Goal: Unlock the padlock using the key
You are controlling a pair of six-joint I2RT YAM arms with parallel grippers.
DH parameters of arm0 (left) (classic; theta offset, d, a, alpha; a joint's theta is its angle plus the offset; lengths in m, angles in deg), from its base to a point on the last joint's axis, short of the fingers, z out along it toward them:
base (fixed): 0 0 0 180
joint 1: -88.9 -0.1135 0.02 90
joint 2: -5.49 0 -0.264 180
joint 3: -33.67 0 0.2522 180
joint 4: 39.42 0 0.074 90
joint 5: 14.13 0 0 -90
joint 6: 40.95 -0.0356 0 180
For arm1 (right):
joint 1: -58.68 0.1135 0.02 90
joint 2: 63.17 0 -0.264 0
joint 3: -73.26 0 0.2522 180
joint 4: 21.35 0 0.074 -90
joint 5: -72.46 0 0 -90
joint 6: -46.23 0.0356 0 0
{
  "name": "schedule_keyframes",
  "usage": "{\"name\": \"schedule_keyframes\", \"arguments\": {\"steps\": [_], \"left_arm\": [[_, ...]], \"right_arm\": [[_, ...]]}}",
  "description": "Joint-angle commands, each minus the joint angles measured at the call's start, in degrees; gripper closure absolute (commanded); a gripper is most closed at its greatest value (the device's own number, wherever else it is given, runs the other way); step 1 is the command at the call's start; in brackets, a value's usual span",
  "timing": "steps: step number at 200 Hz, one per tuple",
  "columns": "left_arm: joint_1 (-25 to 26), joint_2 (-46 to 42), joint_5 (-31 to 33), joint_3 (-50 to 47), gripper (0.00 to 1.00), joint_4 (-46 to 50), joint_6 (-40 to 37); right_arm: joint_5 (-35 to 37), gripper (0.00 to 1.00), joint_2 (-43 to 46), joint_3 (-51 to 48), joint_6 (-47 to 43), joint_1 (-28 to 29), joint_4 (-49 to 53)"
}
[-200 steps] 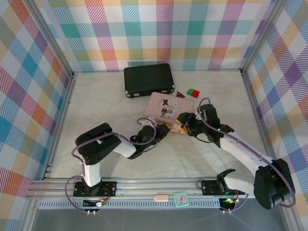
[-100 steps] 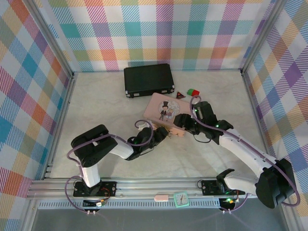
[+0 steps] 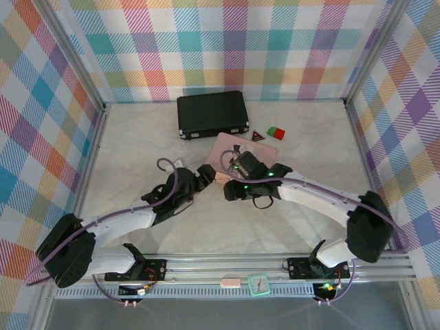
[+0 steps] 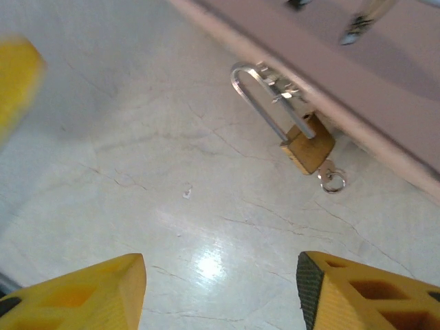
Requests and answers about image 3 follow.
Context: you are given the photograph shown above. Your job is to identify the pink box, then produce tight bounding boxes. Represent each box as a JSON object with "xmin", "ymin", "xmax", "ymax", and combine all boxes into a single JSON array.
[{"xmin": 205, "ymin": 132, "xmax": 278, "ymax": 185}]

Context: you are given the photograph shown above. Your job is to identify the red and green block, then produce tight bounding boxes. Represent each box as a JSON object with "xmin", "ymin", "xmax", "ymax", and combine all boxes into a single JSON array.
[{"xmin": 266, "ymin": 126, "xmax": 287, "ymax": 141}]

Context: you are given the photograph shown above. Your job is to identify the black hard case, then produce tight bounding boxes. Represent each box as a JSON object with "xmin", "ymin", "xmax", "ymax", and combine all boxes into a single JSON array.
[{"xmin": 176, "ymin": 91, "xmax": 251, "ymax": 140}]

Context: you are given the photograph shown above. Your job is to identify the mint green square clock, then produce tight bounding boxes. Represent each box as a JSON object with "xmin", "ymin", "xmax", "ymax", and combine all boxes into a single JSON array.
[{"xmin": 247, "ymin": 273, "xmax": 272, "ymax": 297}]

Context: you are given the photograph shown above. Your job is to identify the small black electronics board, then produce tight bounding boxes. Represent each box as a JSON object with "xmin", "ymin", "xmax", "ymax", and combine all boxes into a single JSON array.
[
  {"xmin": 311, "ymin": 281, "xmax": 342, "ymax": 296},
  {"xmin": 118, "ymin": 283, "xmax": 153, "ymax": 297}
]

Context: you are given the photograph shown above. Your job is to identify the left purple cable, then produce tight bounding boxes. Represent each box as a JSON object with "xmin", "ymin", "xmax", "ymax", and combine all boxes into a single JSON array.
[{"xmin": 24, "ymin": 157, "xmax": 179, "ymax": 306}]

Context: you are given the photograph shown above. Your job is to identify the purple cable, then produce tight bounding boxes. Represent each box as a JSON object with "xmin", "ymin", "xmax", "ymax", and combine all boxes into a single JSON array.
[
  {"xmin": 219, "ymin": 148, "xmax": 408, "ymax": 305},
  {"xmin": 24, "ymin": 157, "xmax": 179, "ymax": 306}
]

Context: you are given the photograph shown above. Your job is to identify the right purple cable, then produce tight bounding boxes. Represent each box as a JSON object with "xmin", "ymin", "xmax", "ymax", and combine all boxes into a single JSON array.
[{"xmin": 219, "ymin": 148, "xmax": 408, "ymax": 305}]

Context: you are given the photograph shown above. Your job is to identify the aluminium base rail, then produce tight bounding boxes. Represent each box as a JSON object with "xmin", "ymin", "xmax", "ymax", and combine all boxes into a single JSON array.
[{"xmin": 92, "ymin": 253, "xmax": 415, "ymax": 286}]

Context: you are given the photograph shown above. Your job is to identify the grey slotted cable duct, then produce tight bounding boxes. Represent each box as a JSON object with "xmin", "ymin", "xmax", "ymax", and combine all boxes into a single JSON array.
[{"xmin": 54, "ymin": 284, "xmax": 317, "ymax": 299}]

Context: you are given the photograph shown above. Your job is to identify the aluminium frame post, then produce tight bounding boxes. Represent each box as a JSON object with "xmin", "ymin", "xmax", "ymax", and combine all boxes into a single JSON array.
[
  {"xmin": 342, "ymin": 0, "xmax": 415, "ymax": 104},
  {"xmin": 41, "ymin": 0, "xmax": 108, "ymax": 114}
]

